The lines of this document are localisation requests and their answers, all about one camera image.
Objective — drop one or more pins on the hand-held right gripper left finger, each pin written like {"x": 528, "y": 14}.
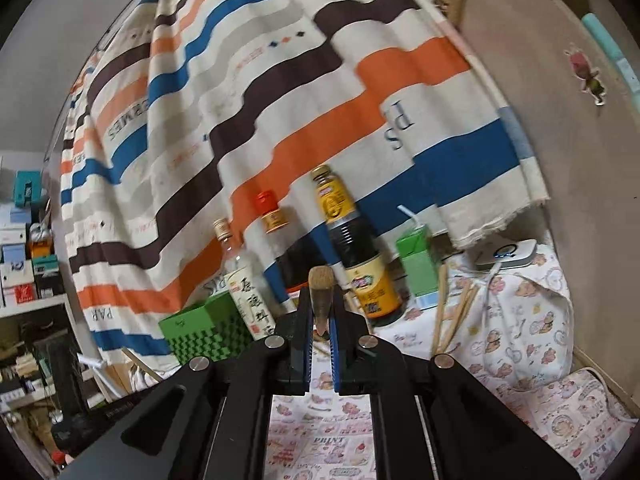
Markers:
{"x": 306, "y": 350}

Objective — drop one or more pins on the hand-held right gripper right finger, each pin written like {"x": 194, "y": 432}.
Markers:
{"x": 337, "y": 350}

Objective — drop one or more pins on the thick wooden stick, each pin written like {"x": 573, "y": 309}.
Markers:
{"x": 320, "y": 300}

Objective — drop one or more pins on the thin bamboo chopstick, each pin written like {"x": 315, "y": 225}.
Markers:
{"x": 462, "y": 312}
{"x": 440, "y": 310}
{"x": 470, "y": 317}

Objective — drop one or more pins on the translucent plastic cup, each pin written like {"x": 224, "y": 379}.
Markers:
{"x": 467, "y": 340}

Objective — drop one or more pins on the red cap sesame oil bottle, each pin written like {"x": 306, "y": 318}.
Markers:
{"x": 292, "y": 270}

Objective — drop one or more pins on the white label cooking wine bottle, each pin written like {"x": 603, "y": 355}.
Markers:
{"x": 245, "y": 290}

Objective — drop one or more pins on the green checkered box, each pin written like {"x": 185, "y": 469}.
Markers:
{"x": 210, "y": 335}

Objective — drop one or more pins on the yellow label oyster sauce bottle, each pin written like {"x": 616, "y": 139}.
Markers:
{"x": 350, "y": 240}

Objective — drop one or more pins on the green drink carton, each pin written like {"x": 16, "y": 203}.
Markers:
{"x": 420, "y": 270}

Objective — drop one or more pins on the white drinking straw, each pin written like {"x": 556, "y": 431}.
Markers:
{"x": 409, "y": 215}

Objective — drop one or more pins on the bear printed cloth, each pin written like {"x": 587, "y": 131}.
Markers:
{"x": 525, "y": 320}

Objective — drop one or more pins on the white electronic device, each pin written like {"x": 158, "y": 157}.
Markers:
{"x": 505, "y": 255}

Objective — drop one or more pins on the striped cloth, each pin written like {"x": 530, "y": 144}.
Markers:
{"x": 250, "y": 110}

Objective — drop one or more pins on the cluttered storage shelf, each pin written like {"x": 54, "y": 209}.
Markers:
{"x": 30, "y": 305}

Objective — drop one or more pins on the brown wooden board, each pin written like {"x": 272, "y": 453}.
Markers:
{"x": 575, "y": 185}

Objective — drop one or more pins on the teal box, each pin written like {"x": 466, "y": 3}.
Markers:
{"x": 27, "y": 187}

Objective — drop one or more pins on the cartoon sticker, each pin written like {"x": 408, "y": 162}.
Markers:
{"x": 585, "y": 75}

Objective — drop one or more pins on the mint green tube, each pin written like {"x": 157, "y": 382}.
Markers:
{"x": 610, "y": 45}

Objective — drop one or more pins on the wooden slatted frame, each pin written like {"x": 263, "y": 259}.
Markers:
{"x": 130, "y": 380}

